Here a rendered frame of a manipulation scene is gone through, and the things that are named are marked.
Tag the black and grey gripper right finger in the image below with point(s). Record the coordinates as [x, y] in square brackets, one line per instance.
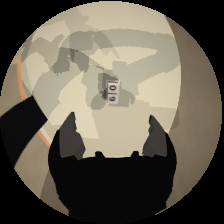
[159, 146]

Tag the white number cube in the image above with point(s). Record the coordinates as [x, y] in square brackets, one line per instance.
[112, 87]
[112, 98]

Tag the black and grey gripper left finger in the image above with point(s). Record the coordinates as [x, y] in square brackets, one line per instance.
[66, 148]

